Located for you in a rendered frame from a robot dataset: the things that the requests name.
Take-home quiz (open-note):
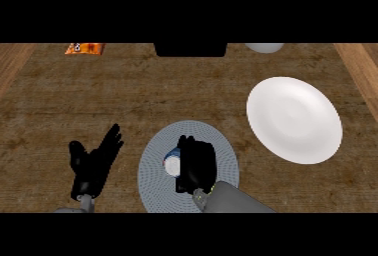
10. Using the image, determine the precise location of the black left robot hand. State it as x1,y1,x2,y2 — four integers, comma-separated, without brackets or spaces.
68,123,125,202

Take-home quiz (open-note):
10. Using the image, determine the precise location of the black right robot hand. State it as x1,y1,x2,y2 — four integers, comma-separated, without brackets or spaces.
174,134,218,195

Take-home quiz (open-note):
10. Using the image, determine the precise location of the blue and white can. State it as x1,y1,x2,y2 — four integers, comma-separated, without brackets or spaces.
162,147,181,178

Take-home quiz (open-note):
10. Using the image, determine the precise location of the grey round placemat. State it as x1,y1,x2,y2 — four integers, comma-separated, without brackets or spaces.
136,120,240,214

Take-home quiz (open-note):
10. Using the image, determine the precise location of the white round plate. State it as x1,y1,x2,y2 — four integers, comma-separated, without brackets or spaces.
245,76,344,165

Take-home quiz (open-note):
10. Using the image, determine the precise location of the orange snack packet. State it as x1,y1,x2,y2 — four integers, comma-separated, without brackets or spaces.
63,42,106,56

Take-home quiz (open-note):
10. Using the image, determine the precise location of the black box appliance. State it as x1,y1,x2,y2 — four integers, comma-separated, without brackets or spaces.
153,42,229,58

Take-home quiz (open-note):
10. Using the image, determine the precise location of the white rounded bowl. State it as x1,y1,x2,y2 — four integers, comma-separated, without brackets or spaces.
243,42,286,54

